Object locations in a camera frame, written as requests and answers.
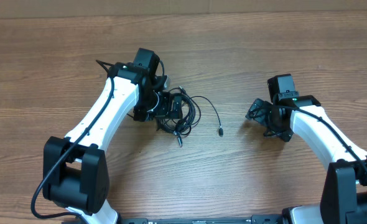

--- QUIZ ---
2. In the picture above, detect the black cable bundle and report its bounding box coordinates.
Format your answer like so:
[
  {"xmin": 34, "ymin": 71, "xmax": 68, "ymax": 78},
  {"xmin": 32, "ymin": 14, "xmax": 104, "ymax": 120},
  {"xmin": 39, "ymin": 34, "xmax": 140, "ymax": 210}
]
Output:
[{"xmin": 155, "ymin": 86, "xmax": 202, "ymax": 147}]

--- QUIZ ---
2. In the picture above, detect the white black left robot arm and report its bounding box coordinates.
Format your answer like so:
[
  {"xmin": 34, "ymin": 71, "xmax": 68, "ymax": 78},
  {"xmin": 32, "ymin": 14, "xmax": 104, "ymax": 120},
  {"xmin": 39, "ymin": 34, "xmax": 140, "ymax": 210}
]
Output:
[{"xmin": 30, "ymin": 48, "xmax": 182, "ymax": 223}]

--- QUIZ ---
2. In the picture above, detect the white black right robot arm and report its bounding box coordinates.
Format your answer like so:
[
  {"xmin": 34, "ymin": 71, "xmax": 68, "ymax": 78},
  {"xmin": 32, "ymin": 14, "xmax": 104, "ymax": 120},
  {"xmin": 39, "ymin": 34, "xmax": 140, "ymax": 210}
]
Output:
[{"xmin": 246, "ymin": 74, "xmax": 367, "ymax": 224}]

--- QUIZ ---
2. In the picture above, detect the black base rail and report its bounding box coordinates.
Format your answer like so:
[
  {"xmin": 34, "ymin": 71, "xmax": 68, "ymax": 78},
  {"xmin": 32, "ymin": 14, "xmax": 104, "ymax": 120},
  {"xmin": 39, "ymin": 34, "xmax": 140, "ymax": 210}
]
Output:
[{"xmin": 116, "ymin": 214, "xmax": 289, "ymax": 224}]

